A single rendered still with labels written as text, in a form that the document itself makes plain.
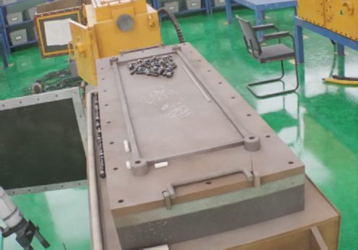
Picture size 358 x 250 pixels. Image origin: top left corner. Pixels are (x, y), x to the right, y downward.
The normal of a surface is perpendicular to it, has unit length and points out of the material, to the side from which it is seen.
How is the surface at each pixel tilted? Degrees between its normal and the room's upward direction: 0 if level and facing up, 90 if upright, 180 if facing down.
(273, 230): 0
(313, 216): 0
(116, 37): 90
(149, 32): 90
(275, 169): 0
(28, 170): 90
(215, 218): 90
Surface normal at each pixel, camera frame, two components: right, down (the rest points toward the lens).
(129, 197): -0.12, -0.92
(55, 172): 0.11, 0.37
